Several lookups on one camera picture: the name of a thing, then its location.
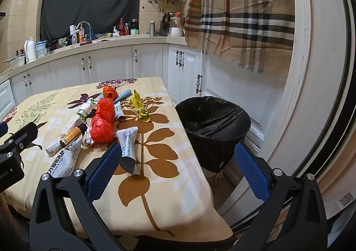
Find small orange-red plastic bag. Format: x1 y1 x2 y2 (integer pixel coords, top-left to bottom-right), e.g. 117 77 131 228
102 87 119 100

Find black knife block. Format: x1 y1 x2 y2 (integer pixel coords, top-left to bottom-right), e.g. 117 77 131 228
159 12 171 37

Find white door frame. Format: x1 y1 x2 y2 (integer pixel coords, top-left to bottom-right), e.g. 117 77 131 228
222 0 356 221

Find chrome kitchen faucet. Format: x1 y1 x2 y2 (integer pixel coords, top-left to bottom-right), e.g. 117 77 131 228
76 21 93 43

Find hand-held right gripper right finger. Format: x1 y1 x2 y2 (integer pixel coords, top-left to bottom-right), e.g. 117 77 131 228
234 142 334 251

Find white printed packet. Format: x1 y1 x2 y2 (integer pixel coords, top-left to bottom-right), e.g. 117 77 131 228
46 142 84 178

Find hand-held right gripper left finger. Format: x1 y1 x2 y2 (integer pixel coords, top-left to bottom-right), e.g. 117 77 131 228
29 142 123 251

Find white electric kettle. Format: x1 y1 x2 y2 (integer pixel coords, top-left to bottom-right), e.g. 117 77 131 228
24 39 37 63

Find white and green tube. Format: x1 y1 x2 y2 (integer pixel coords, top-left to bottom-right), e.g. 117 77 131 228
77 98 101 120

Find black trash bin with bag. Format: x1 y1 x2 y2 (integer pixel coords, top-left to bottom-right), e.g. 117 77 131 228
175 96 251 173

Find clear container with blue lid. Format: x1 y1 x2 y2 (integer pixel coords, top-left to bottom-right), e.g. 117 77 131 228
35 41 46 59

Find grey-teal squeezed tube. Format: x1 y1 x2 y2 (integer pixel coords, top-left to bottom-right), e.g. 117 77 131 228
115 88 134 102

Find white blender jug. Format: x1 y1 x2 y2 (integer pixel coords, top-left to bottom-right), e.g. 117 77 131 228
170 17 183 37

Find beige plaid cloth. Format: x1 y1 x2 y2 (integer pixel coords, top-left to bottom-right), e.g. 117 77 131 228
184 0 296 73

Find floral beige tablecloth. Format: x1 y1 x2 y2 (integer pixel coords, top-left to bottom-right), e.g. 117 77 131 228
0 77 233 240

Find large red plastic bag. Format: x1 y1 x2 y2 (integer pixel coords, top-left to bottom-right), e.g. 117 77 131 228
90 114 115 143

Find white base cabinets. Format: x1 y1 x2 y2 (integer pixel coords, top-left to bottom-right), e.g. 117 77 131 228
0 34 281 157

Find large white squeezed tube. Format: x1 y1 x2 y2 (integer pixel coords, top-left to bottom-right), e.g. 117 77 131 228
116 126 139 175

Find brown bottle with orange label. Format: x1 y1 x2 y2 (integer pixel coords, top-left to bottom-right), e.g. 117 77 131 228
59 124 88 148

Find yellow wrapper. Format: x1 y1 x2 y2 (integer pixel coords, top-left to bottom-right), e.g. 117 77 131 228
133 90 152 123

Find pot with glass lid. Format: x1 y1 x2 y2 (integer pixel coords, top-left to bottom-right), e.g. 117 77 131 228
8 55 27 71

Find white wrapper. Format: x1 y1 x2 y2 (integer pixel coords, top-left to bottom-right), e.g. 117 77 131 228
82 117 96 148

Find small white tube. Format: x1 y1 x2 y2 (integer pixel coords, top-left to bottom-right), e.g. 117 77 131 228
113 101 125 121

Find black curtain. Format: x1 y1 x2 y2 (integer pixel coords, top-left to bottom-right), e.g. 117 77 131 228
40 0 142 45

